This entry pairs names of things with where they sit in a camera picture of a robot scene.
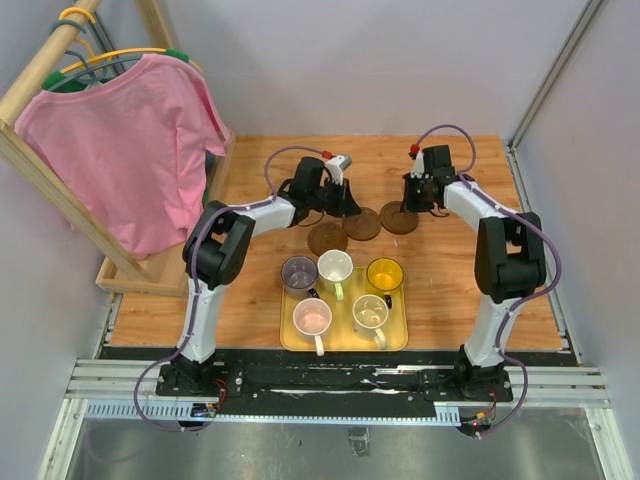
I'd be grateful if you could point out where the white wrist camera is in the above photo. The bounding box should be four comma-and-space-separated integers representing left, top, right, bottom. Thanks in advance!
409, 144, 426, 178
325, 154, 352, 186

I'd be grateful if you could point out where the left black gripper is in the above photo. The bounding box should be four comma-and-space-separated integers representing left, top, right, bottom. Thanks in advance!
309, 177, 362, 219

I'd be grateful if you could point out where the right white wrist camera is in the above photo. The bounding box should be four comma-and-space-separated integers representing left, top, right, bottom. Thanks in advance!
409, 144, 426, 178

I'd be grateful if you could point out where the yellow transparent cup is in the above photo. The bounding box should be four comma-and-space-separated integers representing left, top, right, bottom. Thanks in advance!
365, 257, 405, 309

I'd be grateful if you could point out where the pink t-shirt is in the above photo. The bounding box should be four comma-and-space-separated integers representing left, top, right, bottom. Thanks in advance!
14, 54, 229, 259

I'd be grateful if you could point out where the yellow green hanger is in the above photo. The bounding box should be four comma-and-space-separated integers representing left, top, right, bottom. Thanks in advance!
41, 1, 203, 93

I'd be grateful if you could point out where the white cup green handle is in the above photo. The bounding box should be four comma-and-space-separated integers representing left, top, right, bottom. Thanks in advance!
317, 249, 354, 301

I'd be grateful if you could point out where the pink white mug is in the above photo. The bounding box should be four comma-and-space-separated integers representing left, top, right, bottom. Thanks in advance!
292, 298, 333, 357

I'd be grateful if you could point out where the grey purple cup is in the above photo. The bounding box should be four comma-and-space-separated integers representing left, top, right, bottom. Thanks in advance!
281, 256, 319, 300

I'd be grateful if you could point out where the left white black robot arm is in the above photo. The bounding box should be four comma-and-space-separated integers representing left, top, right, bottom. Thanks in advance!
162, 154, 361, 396

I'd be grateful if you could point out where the aluminium frame rail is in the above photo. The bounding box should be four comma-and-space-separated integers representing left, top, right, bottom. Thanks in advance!
507, 1, 616, 367

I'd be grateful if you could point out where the yellow plastic tray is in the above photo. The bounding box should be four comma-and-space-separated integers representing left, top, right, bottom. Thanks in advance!
280, 267, 409, 352

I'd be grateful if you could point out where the grey hanger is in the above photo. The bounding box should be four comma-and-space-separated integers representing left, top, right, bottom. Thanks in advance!
46, 7, 144, 91

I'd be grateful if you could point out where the white slotted cable duct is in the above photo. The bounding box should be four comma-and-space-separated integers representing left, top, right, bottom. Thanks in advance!
82, 402, 461, 425

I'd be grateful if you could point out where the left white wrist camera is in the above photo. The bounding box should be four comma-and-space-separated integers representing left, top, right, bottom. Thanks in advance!
325, 154, 352, 186

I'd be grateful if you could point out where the wooden clothes rack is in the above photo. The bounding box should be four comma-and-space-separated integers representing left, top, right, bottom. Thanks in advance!
0, 0, 237, 299

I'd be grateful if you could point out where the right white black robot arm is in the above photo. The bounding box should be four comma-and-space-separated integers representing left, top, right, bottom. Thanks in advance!
401, 144, 546, 400

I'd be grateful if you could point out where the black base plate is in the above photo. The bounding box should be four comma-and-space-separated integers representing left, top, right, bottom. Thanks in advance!
93, 348, 514, 420

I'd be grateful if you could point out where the brown wooden coaster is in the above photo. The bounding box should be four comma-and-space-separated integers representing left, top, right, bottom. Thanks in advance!
342, 207, 381, 241
307, 223, 349, 256
379, 201, 419, 235

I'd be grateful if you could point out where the cream white mug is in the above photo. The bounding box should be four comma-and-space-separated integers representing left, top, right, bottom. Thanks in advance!
352, 294, 389, 350

